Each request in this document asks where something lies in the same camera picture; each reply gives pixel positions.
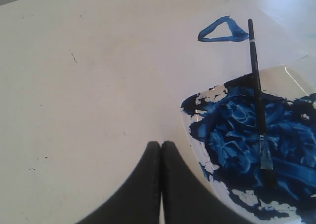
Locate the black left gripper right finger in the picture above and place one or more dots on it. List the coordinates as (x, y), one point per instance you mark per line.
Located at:
(185, 199)

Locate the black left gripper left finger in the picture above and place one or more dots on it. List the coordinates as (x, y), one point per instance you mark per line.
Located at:
(137, 201)

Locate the black paintbrush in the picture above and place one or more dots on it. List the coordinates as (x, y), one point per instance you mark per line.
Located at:
(267, 174)

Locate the white paper sheet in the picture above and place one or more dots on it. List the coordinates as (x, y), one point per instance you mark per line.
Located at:
(168, 30)

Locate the white paint palette plate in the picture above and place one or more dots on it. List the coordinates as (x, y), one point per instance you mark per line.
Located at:
(221, 124)

